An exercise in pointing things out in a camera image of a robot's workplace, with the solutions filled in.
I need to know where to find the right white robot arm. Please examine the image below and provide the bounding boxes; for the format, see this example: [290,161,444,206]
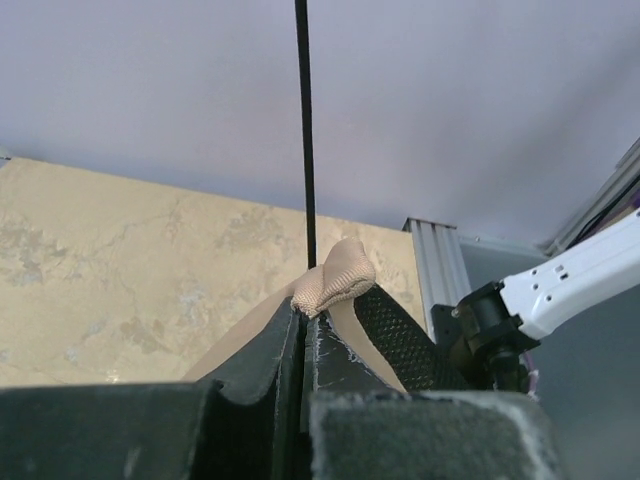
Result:
[447,211,639,396]

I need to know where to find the black tent pole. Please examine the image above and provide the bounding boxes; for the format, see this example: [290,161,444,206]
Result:
[294,0,317,270]

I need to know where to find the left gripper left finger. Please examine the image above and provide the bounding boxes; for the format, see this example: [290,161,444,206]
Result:
[1,303,302,479]

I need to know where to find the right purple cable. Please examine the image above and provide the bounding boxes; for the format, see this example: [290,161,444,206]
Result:
[519,349,543,401]

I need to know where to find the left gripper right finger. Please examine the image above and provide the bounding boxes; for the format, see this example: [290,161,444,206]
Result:
[305,319,565,479]

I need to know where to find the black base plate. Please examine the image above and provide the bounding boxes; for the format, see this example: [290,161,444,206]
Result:
[430,304,461,349]

